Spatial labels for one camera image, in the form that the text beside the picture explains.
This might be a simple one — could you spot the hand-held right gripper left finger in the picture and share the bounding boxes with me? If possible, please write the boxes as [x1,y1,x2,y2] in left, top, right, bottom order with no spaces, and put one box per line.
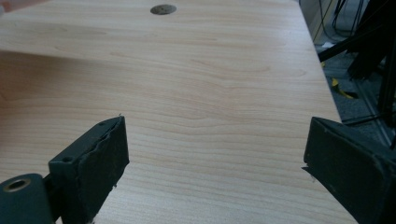
[48,115,131,224]

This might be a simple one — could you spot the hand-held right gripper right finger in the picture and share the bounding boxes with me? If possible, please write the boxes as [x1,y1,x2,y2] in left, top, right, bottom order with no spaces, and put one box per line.
[301,116,396,224]

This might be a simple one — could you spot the black cables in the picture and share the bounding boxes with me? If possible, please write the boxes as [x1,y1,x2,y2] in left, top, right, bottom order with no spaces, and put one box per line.
[312,0,366,43]

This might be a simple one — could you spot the black metal stand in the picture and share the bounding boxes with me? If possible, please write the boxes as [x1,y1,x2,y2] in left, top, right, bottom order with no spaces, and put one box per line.
[317,0,396,128]

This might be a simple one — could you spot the yellow tape scrap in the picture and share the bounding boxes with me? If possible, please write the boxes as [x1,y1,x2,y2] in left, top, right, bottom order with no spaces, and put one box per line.
[330,77,360,101]

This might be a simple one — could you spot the round grey cable grommet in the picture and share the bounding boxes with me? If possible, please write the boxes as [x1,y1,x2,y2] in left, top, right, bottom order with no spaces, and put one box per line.
[149,4,177,16]

